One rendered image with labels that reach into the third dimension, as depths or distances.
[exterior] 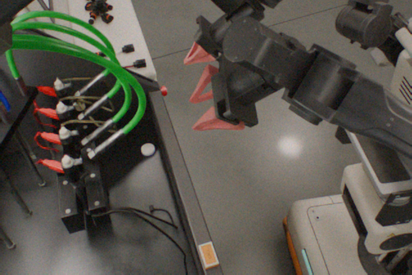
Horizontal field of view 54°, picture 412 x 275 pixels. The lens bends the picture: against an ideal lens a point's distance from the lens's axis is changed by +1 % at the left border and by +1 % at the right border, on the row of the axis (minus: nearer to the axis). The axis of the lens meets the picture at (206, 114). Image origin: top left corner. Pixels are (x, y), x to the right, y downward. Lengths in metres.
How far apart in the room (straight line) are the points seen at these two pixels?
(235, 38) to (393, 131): 0.20
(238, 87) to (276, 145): 1.75
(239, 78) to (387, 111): 0.20
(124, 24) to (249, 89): 0.93
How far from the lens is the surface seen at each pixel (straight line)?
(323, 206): 1.81
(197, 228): 0.95
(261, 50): 0.47
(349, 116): 0.48
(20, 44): 0.68
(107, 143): 0.86
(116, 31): 1.42
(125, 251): 1.08
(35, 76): 1.14
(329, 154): 2.33
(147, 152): 1.21
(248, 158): 2.23
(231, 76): 0.58
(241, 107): 0.58
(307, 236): 1.74
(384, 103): 0.47
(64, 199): 1.01
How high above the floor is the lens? 1.80
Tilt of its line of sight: 48 degrees down
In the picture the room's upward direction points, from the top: straight up
